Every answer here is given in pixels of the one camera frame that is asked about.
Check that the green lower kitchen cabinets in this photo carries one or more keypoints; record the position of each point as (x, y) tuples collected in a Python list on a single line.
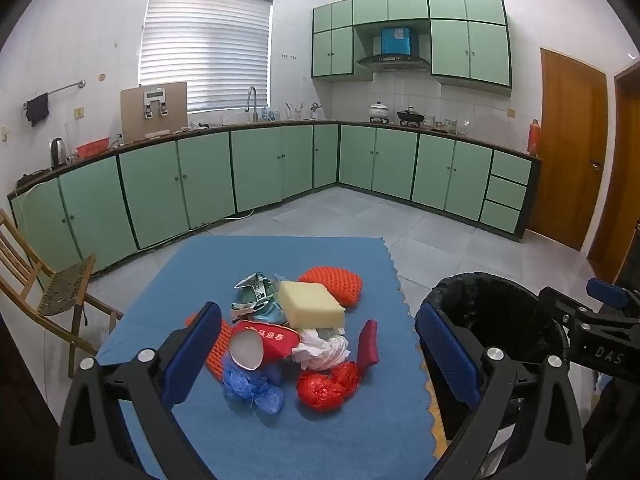
[(150, 195)]

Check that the range hood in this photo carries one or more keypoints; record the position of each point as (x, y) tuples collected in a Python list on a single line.
[(395, 62)]

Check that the red paper cup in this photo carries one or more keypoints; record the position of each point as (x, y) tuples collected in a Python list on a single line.
[(272, 342)]

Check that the yellow sponge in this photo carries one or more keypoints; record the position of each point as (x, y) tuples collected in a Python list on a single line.
[(310, 307)]

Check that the white device on board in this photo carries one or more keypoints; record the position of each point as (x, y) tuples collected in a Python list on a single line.
[(154, 102)]

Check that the metal faucet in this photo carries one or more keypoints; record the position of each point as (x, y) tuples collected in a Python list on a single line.
[(252, 105)]

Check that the utensil holder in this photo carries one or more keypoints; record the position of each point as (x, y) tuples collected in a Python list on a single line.
[(295, 112)]

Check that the white window blind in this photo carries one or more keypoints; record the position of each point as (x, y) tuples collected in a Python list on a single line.
[(205, 50)]

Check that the red plastic basket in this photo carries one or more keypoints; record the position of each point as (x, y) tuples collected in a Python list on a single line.
[(92, 149)]

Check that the glass jars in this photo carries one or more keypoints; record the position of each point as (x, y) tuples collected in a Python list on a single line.
[(450, 126)]

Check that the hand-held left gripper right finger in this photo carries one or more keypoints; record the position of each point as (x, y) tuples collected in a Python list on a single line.
[(447, 355)]

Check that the wooden folding chair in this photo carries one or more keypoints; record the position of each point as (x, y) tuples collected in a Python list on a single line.
[(65, 285)]

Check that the white plastic bag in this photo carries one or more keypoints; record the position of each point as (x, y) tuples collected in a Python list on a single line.
[(336, 352)]

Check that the orange foam net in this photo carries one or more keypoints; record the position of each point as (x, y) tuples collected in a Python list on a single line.
[(340, 282), (217, 352)]

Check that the blue felt mat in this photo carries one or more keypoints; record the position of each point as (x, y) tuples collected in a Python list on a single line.
[(300, 435)]

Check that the green white carton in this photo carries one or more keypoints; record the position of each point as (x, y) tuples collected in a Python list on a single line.
[(245, 308), (255, 287)]

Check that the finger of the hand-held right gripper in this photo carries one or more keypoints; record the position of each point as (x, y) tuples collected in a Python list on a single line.
[(557, 305), (607, 292)]

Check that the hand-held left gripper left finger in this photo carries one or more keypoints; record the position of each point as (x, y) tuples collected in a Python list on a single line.
[(192, 355)]

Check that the white cooking pot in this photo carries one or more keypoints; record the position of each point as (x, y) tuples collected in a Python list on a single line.
[(380, 111)]

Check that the wooden door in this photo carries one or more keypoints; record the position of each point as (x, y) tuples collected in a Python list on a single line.
[(565, 150)]

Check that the dark red cloth piece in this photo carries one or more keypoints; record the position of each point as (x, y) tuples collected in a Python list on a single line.
[(367, 345)]

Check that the blue plastic bag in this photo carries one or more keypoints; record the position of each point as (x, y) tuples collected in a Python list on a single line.
[(245, 385)]

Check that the green upper kitchen cabinets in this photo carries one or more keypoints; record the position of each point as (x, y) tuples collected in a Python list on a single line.
[(450, 50)]

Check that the steel electric kettle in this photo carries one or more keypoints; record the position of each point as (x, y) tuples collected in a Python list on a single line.
[(58, 152)]

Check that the cardboard box with scale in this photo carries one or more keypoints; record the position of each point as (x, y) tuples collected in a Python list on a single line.
[(132, 120)]

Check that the green kitchen cabinets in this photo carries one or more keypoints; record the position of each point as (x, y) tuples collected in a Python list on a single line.
[(450, 50), (150, 195)]

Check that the red thermos flask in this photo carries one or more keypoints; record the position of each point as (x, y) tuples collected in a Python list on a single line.
[(533, 137)]

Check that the dark towel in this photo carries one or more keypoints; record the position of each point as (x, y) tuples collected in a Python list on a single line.
[(37, 110)]

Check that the wooden door frame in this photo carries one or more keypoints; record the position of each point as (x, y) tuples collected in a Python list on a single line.
[(625, 185)]

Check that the bin with black bag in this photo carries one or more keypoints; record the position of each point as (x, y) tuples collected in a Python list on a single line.
[(500, 305)]

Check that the black wok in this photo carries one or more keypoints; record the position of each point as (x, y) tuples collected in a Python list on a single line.
[(411, 116)]

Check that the metal towel rail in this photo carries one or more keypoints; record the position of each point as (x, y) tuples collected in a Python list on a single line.
[(65, 87)]

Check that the red plastic bag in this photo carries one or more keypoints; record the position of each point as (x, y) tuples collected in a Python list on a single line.
[(320, 390)]

